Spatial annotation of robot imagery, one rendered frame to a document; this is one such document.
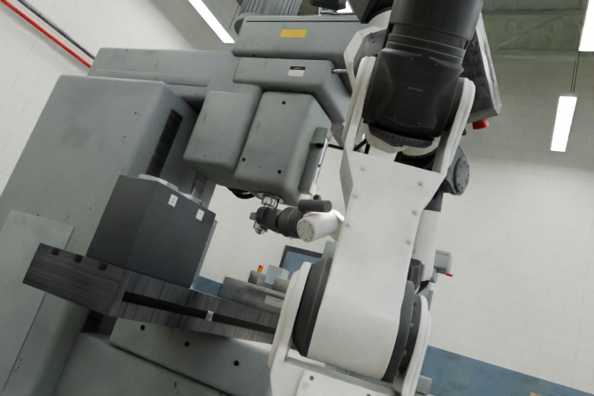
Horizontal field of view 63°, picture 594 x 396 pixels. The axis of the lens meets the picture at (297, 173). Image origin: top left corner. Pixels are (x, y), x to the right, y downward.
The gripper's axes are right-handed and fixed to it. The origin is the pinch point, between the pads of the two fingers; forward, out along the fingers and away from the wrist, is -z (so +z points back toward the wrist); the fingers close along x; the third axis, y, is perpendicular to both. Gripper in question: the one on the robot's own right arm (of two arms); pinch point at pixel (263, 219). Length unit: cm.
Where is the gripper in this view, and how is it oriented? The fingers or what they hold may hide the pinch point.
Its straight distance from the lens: 147.8
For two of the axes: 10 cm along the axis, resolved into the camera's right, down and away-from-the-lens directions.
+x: -6.4, -4.0, -6.6
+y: -2.8, 9.2, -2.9
